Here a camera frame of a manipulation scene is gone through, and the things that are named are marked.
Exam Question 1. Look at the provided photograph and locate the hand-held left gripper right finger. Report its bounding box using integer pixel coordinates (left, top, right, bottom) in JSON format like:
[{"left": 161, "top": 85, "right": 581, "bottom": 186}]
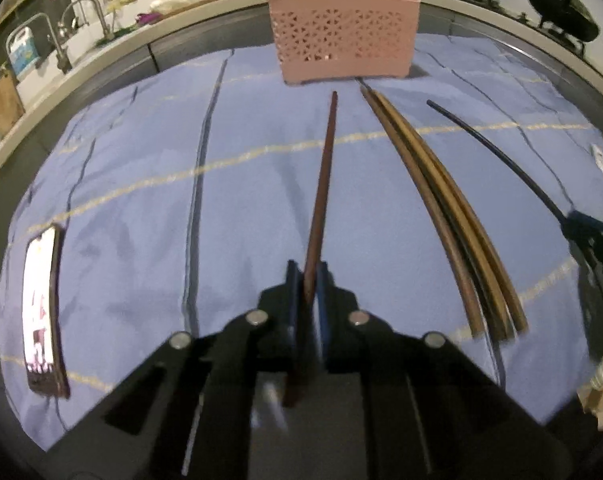
[{"left": 317, "top": 261, "right": 572, "bottom": 480}]

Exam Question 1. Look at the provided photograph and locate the dark wooden chopstick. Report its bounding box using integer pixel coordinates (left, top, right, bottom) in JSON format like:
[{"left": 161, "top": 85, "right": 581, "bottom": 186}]
[
  {"left": 431, "top": 185, "right": 507, "bottom": 343},
  {"left": 426, "top": 100, "right": 572, "bottom": 223}
]

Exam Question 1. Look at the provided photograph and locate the pink perforated plastic basket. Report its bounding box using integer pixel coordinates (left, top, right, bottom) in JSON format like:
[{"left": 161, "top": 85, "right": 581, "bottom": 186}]
[{"left": 265, "top": 0, "right": 422, "bottom": 86}]

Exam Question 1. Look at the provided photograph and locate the wooden cutting board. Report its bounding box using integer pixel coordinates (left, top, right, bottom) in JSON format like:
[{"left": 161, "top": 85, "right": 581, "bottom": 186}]
[{"left": 0, "top": 72, "right": 26, "bottom": 137}]

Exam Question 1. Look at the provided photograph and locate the gas stove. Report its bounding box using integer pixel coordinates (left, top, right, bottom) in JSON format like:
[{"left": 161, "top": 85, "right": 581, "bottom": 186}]
[{"left": 444, "top": 0, "right": 603, "bottom": 78}]

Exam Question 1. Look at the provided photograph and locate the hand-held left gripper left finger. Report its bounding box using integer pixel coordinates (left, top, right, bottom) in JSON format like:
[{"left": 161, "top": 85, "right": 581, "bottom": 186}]
[{"left": 46, "top": 260, "right": 307, "bottom": 480}]

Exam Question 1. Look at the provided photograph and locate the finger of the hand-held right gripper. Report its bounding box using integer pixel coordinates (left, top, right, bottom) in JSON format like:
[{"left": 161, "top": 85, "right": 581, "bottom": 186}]
[{"left": 562, "top": 210, "right": 603, "bottom": 261}]

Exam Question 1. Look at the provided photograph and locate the brown wooden chopstick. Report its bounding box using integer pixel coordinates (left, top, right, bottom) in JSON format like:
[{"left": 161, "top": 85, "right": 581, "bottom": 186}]
[{"left": 360, "top": 86, "right": 486, "bottom": 339}]

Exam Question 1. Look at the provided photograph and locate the reddish wooden chopstick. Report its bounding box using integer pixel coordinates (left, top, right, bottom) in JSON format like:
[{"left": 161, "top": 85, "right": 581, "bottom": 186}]
[{"left": 282, "top": 91, "right": 339, "bottom": 408}]

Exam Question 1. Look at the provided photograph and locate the black wok with lid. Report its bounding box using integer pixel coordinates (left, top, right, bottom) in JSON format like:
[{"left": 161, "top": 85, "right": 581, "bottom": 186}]
[{"left": 524, "top": 0, "right": 602, "bottom": 43}]

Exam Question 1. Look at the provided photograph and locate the tall steel faucet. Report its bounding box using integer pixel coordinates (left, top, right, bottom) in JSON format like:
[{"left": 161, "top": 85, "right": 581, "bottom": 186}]
[{"left": 9, "top": 12, "right": 73, "bottom": 75}]

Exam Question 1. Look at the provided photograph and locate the white box with blue picture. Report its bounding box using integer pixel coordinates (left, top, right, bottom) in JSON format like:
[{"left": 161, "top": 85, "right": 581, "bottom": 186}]
[{"left": 6, "top": 30, "right": 41, "bottom": 72}]

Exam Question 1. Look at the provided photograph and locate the golden wooden chopstick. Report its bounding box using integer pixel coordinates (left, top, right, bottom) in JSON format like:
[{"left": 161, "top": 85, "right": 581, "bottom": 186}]
[
  {"left": 366, "top": 89, "right": 516, "bottom": 338},
  {"left": 374, "top": 91, "right": 529, "bottom": 333}
]

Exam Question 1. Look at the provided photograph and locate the blue checked cloth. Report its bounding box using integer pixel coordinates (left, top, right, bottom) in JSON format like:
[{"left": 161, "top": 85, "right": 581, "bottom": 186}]
[{"left": 0, "top": 35, "right": 603, "bottom": 453}]

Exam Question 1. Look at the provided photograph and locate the curved steel faucet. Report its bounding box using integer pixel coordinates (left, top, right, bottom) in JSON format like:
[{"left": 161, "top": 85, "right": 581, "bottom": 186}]
[{"left": 60, "top": 0, "right": 116, "bottom": 43}]

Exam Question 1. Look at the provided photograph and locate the smartphone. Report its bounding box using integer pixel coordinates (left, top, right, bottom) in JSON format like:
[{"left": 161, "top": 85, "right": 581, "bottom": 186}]
[{"left": 22, "top": 224, "right": 71, "bottom": 401}]

